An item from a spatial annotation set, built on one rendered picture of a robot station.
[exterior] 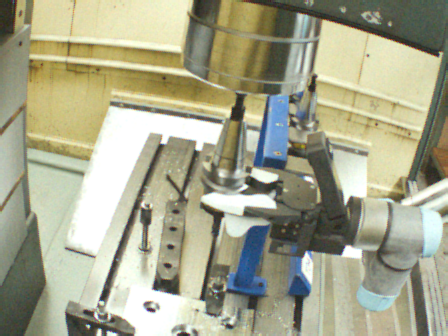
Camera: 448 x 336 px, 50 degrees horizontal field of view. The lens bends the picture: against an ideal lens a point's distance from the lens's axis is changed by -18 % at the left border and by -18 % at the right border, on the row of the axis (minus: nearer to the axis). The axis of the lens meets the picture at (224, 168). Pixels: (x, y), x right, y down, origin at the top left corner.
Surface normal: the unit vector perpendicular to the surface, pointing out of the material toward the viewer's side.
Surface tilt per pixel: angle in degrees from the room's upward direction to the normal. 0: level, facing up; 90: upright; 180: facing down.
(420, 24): 90
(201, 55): 90
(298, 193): 1
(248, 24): 90
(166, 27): 90
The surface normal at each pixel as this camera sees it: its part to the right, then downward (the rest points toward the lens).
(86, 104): -0.12, 0.52
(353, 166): 0.10, -0.54
